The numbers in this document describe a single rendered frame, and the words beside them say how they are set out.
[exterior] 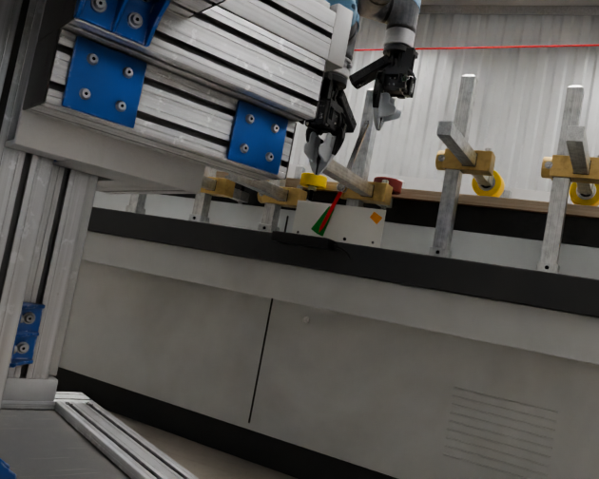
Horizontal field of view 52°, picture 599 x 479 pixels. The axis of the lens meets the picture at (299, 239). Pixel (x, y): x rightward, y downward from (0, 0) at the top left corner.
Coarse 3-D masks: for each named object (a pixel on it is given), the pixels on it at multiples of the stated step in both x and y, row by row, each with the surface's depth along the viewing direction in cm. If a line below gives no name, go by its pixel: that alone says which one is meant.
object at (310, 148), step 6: (312, 132) 134; (312, 138) 134; (318, 138) 135; (306, 144) 132; (312, 144) 134; (318, 144) 135; (306, 150) 132; (312, 150) 134; (312, 156) 134; (318, 156) 134; (312, 162) 135; (318, 162) 135; (312, 168) 134
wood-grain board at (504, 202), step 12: (288, 180) 196; (408, 192) 177; (420, 192) 175; (432, 192) 173; (468, 204) 169; (480, 204) 167; (492, 204) 165; (504, 204) 164; (516, 204) 162; (528, 204) 161; (540, 204) 160; (576, 204) 156; (576, 216) 156; (588, 216) 154
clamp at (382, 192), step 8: (376, 184) 159; (384, 184) 158; (344, 192) 163; (352, 192) 162; (376, 192) 159; (384, 192) 158; (360, 200) 162; (368, 200) 160; (376, 200) 159; (384, 200) 158
